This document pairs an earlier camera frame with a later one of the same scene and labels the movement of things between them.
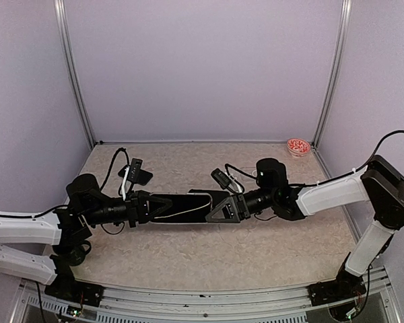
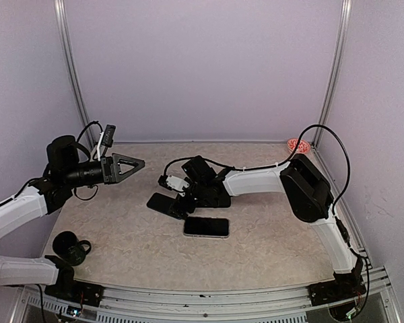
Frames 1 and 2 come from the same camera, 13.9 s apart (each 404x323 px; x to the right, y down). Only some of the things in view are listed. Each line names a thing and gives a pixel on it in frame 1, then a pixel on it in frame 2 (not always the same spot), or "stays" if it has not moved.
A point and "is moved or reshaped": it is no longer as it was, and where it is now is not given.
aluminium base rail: x=143 y=305 stays
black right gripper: x=235 y=208 -> x=179 y=212
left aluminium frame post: x=71 y=70 stays
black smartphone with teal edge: x=216 y=196 stays
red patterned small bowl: x=297 y=147 stays
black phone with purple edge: x=143 y=177 is moved or reshaped
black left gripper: x=137 y=208 -> x=109 y=178
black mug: x=73 y=253 stays
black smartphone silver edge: x=186 y=208 is moved or reshaped
